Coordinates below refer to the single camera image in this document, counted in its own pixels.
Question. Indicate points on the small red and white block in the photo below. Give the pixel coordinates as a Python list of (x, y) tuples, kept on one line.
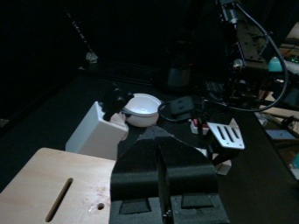
[(198, 126)]

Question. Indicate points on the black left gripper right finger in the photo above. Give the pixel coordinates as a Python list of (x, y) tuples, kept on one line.
[(192, 175)]

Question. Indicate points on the cream box with orange lid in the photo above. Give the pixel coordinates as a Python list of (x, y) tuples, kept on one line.
[(43, 186)]

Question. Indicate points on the white frame bracket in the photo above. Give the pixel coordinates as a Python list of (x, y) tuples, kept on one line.
[(91, 57)]

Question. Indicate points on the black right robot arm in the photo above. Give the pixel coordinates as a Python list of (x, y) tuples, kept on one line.
[(245, 43)]

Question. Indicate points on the teal bottle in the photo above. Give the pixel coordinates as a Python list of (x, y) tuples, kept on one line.
[(276, 64)]

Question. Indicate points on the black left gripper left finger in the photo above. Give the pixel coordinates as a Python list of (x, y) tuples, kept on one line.
[(134, 175)]

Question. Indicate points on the white bowl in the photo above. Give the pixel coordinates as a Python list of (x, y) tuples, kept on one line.
[(142, 112)]

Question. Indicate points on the white slotted spatula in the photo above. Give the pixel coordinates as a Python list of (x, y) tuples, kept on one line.
[(228, 135)]

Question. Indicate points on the white toy box appliance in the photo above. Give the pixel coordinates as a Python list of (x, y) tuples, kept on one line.
[(98, 134)]

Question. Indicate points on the small pale wooden block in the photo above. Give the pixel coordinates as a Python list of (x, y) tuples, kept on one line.
[(224, 168)]

